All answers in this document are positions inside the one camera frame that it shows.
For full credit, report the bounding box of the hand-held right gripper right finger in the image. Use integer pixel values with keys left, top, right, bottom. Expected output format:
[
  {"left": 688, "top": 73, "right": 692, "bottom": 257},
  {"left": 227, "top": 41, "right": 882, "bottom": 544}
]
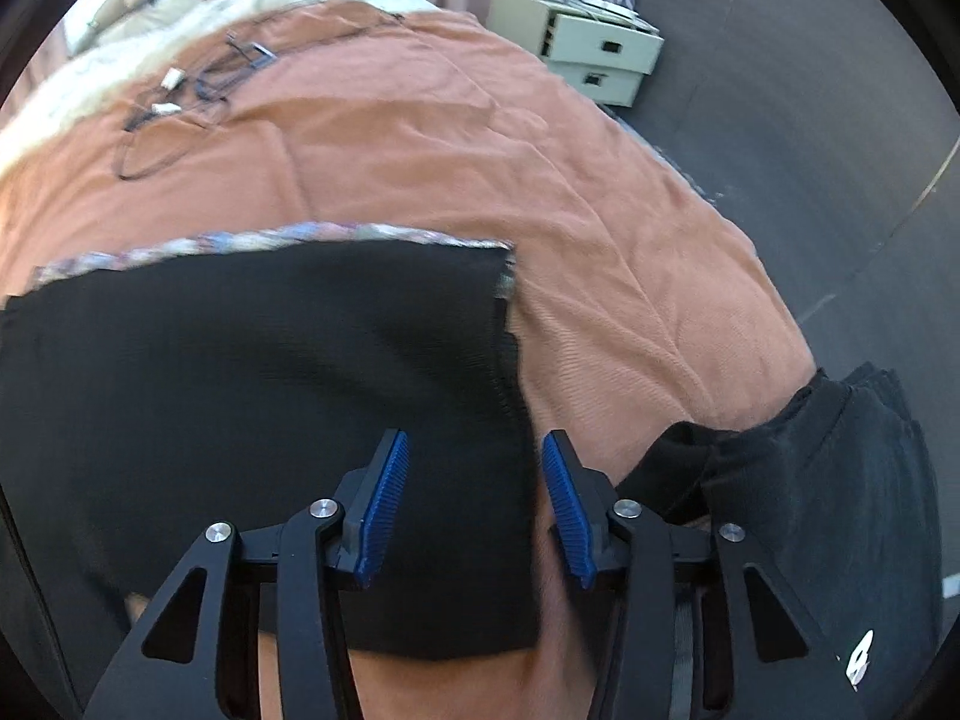
[{"left": 541, "top": 431, "right": 863, "bottom": 720}]

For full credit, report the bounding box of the black knit garment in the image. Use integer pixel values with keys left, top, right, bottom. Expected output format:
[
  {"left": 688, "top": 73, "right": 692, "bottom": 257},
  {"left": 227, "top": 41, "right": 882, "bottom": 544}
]
[{"left": 0, "top": 240, "right": 542, "bottom": 657}]

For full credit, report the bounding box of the black cable bundle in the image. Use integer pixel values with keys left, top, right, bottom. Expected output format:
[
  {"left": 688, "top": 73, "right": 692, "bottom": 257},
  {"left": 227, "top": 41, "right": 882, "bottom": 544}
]
[{"left": 116, "top": 30, "right": 278, "bottom": 181}]

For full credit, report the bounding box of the cream two-drawer nightstand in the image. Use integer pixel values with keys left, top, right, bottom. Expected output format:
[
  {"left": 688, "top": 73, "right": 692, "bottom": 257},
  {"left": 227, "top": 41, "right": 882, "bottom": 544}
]
[{"left": 487, "top": 0, "right": 666, "bottom": 108}]

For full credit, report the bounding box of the orange blanket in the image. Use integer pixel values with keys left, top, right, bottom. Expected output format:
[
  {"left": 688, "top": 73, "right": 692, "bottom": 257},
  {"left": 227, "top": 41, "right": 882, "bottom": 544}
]
[{"left": 0, "top": 0, "right": 818, "bottom": 720}]

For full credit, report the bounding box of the floral patterned cloth strip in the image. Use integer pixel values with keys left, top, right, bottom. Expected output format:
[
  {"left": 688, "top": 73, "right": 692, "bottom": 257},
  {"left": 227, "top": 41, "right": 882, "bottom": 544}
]
[{"left": 30, "top": 221, "right": 518, "bottom": 293}]

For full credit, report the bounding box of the stack of folded black clothes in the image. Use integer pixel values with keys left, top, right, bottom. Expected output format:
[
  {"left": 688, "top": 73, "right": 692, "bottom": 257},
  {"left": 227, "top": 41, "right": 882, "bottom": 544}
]
[{"left": 619, "top": 366, "right": 944, "bottom": 691}]

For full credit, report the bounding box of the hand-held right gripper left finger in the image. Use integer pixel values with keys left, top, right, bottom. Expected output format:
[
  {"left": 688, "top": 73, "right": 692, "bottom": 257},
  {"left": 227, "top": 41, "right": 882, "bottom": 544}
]
[{"left": 82, "top": 429, "right": 410, "bottom": 720}]

